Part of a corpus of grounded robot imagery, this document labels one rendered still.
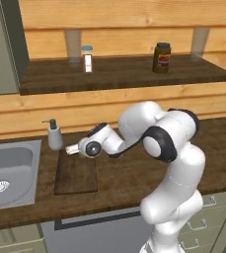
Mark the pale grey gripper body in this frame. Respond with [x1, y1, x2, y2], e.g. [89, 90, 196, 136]
[64, 143, 82, 156]

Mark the dark wooden cutting board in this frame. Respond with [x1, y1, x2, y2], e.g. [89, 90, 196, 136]
[53, 147, 100, 197]

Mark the grey soap dispenser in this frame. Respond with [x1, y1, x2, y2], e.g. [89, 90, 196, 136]
[41, 118, 65, 152]

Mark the grey steel sink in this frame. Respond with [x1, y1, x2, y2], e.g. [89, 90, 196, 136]
[0, 139, 42, 212]

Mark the clear jar with white label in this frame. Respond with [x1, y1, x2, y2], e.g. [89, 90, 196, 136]
[81, 44, 95, 74]

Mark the grey dishwasher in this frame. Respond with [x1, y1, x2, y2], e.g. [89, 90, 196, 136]
[39, 207, 156, 253]

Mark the olive green base cupboard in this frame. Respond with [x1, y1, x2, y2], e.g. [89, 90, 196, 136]
[0, 223, 48, 253]

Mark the dark jar with red label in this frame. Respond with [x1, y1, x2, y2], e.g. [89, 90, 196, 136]
[151, 42, 173, 74]

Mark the olive green drawer front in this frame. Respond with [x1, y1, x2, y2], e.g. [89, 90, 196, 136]
[179, 205, 226, 235]
[178, 224, 226, 253]
[199, 189, 226, 215]

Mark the black dishwasher handle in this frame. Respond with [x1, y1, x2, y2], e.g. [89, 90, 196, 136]
[53, 210, 142, 231]

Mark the dark wooden wall shelf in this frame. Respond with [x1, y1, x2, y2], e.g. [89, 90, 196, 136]
[19, 53, 226, 97]

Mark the grey shelf bracket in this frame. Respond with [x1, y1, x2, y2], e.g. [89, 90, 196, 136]
[190, 27, 211, 59]
[64, 29, 83, 64]

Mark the olive green wall cupboard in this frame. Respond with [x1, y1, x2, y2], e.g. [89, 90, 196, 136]
[0, 0, 31, 97]

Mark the silver drawer handle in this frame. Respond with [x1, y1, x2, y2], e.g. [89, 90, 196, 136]
[201, 195, 218, 209]
[186, 218, 208, 232]
[180, 238, 201, 251]

